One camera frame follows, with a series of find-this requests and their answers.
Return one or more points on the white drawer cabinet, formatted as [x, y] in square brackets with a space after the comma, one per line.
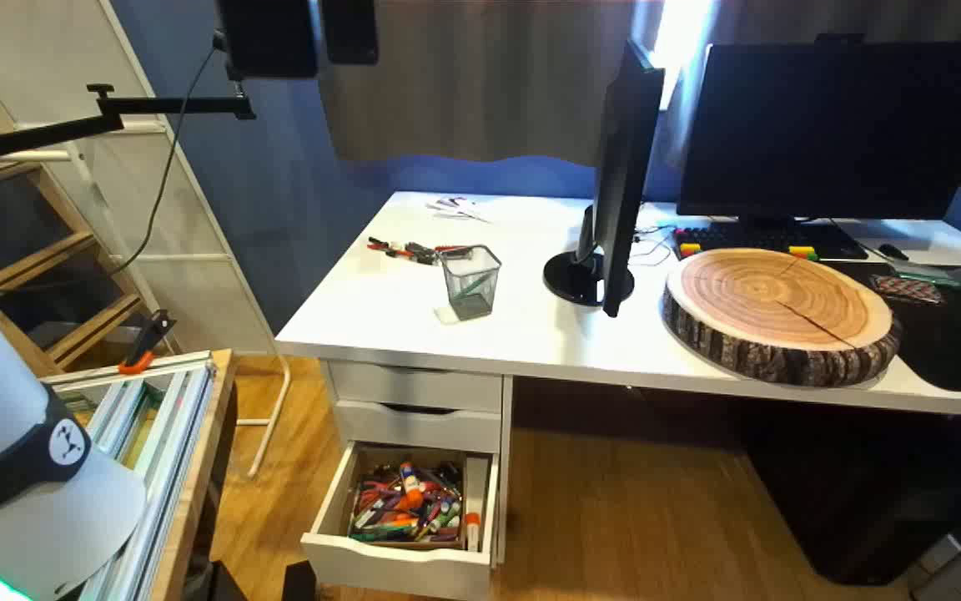
[504, 446]

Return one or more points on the white drawer holding stationery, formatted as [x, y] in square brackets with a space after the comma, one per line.
[392, 566]

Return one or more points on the red pocket knife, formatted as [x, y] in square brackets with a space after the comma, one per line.
[453, 249]

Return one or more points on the gray key fob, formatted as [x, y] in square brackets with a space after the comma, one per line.
[419, 252]

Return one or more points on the black orange key tool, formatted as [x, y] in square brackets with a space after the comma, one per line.
[382, 243]

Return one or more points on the black monitor on round stand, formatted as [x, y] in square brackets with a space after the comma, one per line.
[623, 167]

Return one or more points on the yellow green small block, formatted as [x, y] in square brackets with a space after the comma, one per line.
[684, 249]
[801, 252]

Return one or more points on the white metal tube leg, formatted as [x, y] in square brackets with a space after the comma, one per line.
[267, 419]

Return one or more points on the black keyboard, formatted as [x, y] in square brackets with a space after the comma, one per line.
[765, 237]

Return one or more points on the wood slice cushion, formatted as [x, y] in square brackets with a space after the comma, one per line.
[777, 306]

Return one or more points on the black box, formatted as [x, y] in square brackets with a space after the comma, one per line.
[347, 26]

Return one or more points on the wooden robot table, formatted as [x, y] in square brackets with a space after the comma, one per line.
[199, 467]

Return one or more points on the orange black clamp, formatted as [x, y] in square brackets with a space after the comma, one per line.
[149, 339]

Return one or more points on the wide black monitor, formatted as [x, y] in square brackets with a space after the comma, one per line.
[835, 129]

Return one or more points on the black remote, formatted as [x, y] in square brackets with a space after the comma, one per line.
[891, 252]

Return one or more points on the wooden ladder shelf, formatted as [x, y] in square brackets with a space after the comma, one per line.
[58, 252]

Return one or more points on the black bin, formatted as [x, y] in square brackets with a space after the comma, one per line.
[869, 488]

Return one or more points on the black box camera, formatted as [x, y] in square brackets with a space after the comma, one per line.
[267, 34]

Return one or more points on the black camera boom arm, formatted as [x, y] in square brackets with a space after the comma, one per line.
[167, 105]

